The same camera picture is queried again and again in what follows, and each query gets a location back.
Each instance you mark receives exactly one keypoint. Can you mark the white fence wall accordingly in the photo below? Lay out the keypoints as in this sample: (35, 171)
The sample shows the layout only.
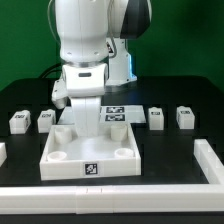
(111, 199)
(209, 162)

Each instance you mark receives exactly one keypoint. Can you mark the white sheet with markers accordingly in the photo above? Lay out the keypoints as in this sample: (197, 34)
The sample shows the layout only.
(110, 114)

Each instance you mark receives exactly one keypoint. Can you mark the white left fence stub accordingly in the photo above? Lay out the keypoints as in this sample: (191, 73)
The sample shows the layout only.
(3, 154)

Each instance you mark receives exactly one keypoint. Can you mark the white square tabletop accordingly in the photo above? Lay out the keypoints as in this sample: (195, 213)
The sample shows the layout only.
(113, 152)

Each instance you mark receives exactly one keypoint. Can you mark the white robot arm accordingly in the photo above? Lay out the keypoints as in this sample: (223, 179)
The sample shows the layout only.
(84, 28)

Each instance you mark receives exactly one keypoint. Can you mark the white front fence wall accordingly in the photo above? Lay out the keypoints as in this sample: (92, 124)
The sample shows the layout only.
(111, 199)

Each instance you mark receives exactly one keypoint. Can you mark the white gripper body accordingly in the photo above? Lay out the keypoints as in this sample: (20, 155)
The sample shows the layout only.
(84, 87)

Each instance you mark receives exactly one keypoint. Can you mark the white right fence wall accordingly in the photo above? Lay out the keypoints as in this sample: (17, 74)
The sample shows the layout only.
(209, 162)

